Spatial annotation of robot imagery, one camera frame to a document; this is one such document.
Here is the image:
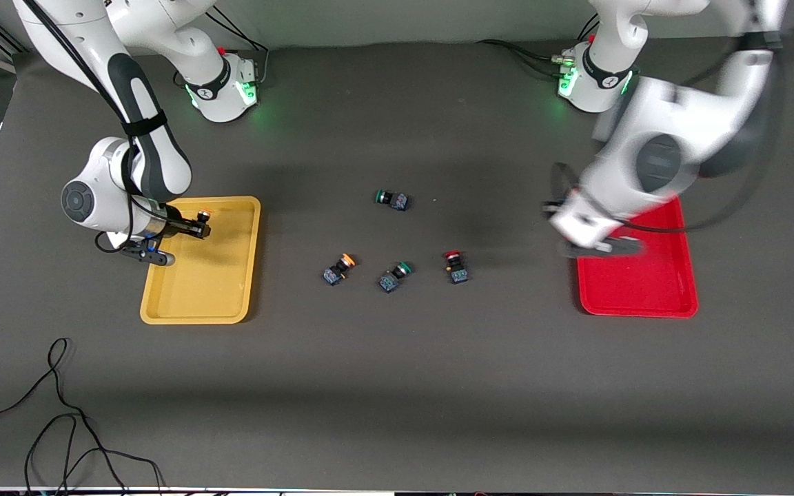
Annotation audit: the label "red push button switch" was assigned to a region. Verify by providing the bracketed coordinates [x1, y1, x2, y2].
[442, 250, 469, 285]

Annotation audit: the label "yellow plastic tray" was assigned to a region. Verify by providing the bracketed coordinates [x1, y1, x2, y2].
[139, 196, 262, 325]

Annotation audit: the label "red plastic tray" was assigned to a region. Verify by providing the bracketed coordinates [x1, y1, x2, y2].
[576, 196, 700, 319]

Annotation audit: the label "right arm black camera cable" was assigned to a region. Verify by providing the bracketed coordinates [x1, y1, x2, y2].
[19, 0, 163, 254]

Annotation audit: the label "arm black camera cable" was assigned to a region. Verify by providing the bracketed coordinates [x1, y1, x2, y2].
[549, 0, 788, 235]
[19, 0, 163, 254]

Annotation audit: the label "green push button switch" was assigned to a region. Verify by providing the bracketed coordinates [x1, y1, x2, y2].
[378, 260, 415, 293]
[374, 189, 409, 212]

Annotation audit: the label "left arm base black cables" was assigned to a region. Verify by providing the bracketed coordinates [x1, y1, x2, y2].
[478, 14, 601, 78]

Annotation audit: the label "arm base black cables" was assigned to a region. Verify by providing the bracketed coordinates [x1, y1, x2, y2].
[204, 8, 272, 87]
[478, 14, 601, 78]

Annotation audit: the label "right arm base black cables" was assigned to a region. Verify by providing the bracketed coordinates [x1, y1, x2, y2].
[204, 8, 272, 87]

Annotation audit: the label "thin black loose cable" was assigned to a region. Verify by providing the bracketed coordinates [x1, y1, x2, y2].
[0, 338, 165, 496]

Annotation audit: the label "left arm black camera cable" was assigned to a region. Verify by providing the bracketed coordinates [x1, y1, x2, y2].
[549, 0, 788, 235]

